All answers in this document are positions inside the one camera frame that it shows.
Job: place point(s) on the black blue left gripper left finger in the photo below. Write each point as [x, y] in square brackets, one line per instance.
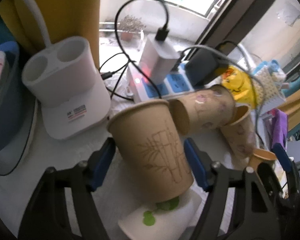
[46, 215]

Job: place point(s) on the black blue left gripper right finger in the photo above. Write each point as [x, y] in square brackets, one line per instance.
[253, 215]

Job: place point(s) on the brown bamboo paper cup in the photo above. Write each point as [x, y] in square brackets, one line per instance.
[149, 143]

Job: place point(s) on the plain brown paper cup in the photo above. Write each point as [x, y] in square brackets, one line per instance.
[261, 156]

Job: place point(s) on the white paper cup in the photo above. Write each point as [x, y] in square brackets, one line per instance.
[166, 220]

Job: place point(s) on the brown patterned cup right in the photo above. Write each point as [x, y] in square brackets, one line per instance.
[240, 133]

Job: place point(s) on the brown patterned paper cup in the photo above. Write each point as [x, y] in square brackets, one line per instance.
[208, 108]

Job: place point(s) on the white plate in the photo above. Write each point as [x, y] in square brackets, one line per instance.
[5, 179]

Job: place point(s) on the purple cloth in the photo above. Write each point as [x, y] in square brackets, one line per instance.
[280, 128]

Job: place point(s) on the blue bowl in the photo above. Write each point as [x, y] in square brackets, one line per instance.
[18, 112]

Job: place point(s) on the yellow plastic bag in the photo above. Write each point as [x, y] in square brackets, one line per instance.
[239, 85]

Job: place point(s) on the white desk lamp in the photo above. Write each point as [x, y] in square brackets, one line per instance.
[63, 77]

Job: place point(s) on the white woven basket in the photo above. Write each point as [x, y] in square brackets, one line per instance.
[272, 77]

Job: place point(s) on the white blue power strip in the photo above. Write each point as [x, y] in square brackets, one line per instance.
[175, 85]

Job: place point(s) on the black power adapter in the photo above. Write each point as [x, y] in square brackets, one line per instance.
[204, 67]

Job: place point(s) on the white power adapter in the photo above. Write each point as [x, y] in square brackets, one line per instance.
[158, 58]

